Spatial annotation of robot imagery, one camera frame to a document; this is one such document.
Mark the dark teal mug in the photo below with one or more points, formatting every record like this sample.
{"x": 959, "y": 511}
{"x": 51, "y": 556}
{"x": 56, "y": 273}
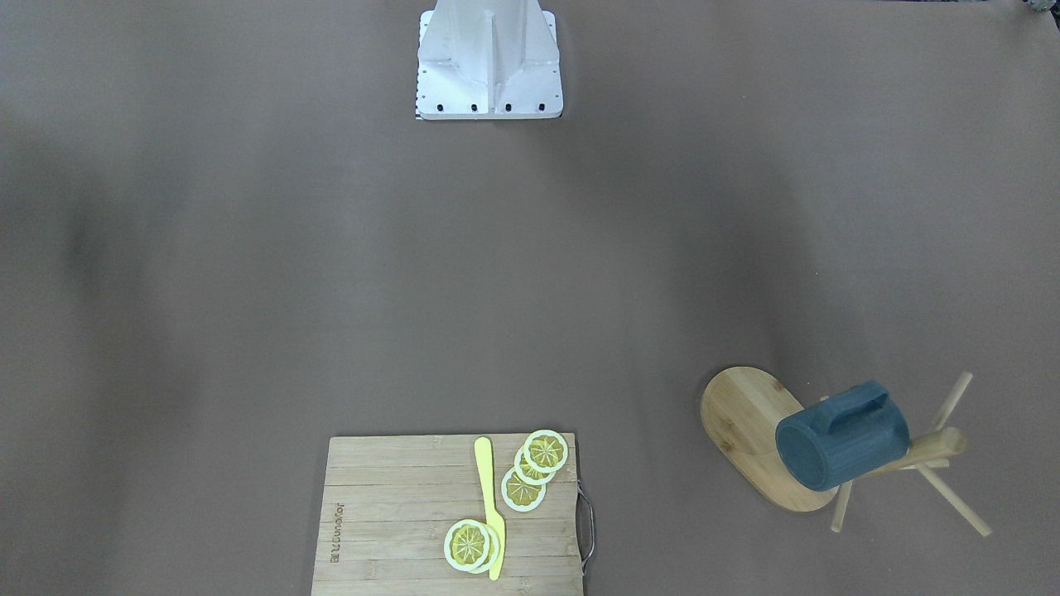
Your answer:
{"x": 843, "y": 437}

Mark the wooden mug rack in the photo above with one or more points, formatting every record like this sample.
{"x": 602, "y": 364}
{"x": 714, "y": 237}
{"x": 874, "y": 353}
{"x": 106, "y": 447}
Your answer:
{"x": 741, "y": 407}

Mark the yellow plastic knife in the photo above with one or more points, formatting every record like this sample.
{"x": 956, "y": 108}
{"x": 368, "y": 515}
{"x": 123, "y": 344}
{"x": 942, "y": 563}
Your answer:
{"x": 484, "y": 459}

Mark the wooden cutting board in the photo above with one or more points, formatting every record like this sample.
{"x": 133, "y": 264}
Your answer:
{"x": 389, "y": 501}

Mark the white pedestal column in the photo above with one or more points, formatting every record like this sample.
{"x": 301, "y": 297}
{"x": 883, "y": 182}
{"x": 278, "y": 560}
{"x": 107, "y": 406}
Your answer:
{"x": 488, "y": 60}

